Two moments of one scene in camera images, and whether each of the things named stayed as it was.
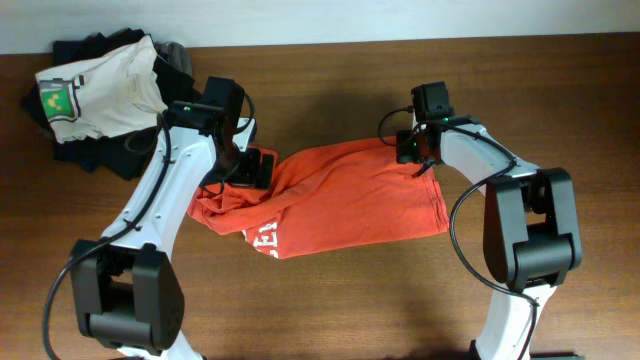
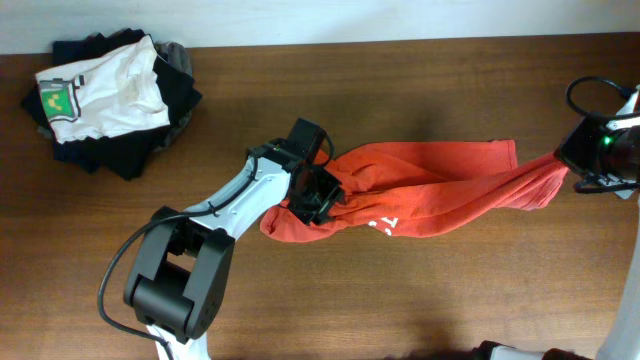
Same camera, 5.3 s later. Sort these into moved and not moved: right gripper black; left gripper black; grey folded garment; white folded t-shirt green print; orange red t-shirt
Moved: orange red t-shirt; right gripper black; left gripper black
Not moved: white folded t-shirt green print; grey folded garment
